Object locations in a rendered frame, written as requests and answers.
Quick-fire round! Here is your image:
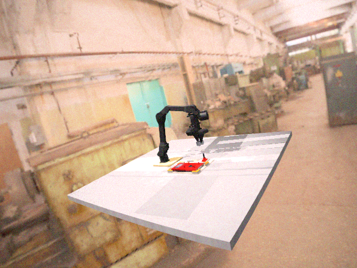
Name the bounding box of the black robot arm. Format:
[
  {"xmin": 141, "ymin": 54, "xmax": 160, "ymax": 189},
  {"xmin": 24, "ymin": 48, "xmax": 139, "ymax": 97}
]
[{"xmin": 156, "ymin": 104, "xmax": 209, "ymax": 163}]

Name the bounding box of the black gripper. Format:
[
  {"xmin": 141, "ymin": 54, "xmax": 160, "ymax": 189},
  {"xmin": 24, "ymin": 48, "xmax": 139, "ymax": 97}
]
[{"xmin": 190, "ymin": 121, "xmax": 209, "ymax": 143}]

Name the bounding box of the red flat rectangular plate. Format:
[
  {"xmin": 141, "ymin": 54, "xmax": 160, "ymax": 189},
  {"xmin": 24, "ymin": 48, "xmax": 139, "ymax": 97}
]
[{"xmin": 171, "ymin": 162, "xmax": 204, "ymax": 173}]

